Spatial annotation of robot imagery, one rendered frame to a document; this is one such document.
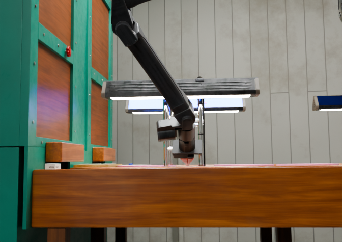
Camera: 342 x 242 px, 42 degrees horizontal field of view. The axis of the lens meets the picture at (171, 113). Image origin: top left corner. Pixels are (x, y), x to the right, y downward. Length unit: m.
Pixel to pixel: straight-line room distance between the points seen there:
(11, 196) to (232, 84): 0.90
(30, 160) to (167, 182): 0.45
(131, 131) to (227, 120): 0.80
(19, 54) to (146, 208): 0.65
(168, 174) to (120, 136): 2.34
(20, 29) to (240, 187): 0.88
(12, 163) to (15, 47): 0.38
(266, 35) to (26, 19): 2.42
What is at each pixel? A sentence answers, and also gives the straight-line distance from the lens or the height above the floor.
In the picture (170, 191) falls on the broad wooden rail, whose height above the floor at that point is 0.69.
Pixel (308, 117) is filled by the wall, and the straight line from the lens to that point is 3.57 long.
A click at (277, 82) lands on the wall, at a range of 3.59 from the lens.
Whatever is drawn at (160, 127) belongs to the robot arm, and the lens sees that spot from 1.46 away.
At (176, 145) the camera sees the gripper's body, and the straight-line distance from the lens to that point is 1.56.
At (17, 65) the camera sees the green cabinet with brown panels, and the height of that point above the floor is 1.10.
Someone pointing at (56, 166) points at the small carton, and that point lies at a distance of 1.56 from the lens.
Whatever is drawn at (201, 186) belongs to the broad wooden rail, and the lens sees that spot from 1.44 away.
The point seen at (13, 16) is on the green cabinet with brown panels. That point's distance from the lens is 1.61.
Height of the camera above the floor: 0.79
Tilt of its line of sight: 6 degrees up
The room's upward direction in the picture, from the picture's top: 1 degrees counter-clockwise
